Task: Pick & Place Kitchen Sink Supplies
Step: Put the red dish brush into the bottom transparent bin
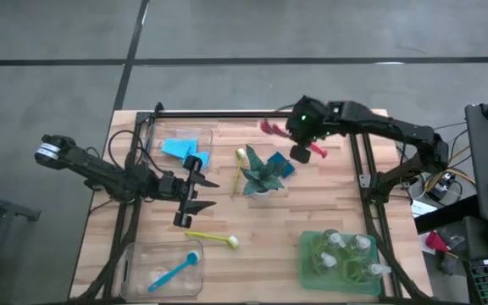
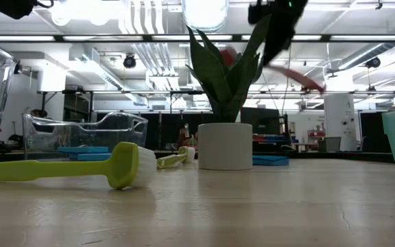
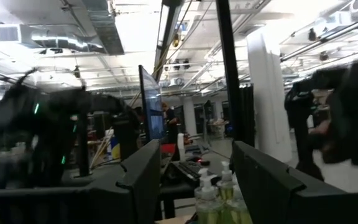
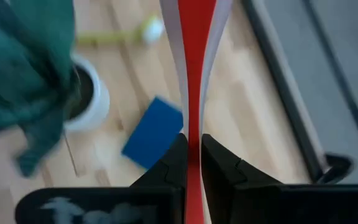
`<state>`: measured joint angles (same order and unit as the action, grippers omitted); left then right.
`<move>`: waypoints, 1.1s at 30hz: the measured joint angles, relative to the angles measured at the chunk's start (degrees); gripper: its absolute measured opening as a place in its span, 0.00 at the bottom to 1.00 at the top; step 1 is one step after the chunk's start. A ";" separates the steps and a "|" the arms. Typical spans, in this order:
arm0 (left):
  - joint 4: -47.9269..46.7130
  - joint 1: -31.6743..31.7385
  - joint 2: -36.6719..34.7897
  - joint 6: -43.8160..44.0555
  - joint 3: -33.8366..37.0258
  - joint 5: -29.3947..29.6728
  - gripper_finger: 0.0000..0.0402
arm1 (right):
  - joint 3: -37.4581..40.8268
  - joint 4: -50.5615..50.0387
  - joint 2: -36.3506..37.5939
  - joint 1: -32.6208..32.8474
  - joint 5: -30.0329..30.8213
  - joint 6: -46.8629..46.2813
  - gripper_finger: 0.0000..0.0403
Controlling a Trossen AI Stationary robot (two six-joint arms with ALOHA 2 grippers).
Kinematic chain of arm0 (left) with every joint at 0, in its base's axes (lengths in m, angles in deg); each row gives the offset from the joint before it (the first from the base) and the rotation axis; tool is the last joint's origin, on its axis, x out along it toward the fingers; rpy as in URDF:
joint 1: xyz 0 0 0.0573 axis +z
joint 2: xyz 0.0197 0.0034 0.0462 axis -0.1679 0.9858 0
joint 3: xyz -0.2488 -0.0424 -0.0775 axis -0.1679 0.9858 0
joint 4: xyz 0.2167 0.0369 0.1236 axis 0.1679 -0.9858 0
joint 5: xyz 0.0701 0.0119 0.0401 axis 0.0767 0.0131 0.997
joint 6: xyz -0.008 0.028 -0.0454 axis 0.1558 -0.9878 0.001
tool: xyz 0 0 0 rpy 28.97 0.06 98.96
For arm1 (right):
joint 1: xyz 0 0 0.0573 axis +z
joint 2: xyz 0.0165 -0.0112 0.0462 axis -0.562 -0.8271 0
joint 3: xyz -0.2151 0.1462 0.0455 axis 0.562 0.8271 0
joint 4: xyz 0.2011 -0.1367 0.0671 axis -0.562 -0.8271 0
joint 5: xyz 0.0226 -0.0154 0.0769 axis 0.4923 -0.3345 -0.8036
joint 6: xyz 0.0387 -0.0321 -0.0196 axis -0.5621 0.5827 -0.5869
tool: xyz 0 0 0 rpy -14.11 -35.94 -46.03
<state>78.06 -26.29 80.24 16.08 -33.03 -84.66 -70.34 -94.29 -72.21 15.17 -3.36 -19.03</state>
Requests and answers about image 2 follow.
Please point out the light blue sponge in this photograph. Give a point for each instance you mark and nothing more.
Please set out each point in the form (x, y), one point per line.
(91, 157)

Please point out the small yellow-green dish brush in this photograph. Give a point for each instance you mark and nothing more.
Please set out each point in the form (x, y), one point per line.
(171, 160)

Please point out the black monitor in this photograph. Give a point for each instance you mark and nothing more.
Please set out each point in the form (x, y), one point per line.
(266, 118)

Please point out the snake plant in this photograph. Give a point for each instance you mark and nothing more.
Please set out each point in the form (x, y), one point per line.
(225, 147)

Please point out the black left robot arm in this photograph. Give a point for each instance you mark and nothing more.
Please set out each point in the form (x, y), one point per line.
(9, 7)

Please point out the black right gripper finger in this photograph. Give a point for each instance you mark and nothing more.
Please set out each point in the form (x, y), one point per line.
(274, 49)

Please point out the large yellow-green dish brush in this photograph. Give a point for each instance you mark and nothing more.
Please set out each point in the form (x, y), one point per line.
(46, 170)

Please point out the black ceiling camera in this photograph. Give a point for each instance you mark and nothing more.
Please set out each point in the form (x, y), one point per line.
(373, 62)
(129, 61)

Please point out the person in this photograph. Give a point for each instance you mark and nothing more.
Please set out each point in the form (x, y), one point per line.
(39, 113)

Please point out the white pillar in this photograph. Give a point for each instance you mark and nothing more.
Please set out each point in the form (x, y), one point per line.
(339, 120)

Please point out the red dish brush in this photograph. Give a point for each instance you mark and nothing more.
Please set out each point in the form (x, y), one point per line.
(300, 79)

